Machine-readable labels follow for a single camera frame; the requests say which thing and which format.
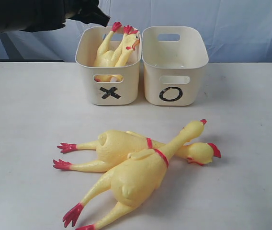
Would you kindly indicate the yellow rubber chicken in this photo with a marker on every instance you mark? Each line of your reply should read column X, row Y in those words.
column 113, row 146
column 134, row 180
column 118, row 57

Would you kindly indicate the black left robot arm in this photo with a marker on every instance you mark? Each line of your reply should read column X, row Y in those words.
column 48, row 15

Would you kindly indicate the cream bin marked O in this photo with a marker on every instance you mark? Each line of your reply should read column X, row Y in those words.
column 174, row 64

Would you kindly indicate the cream bin marked X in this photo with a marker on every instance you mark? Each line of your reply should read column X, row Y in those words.
column 107, row 86

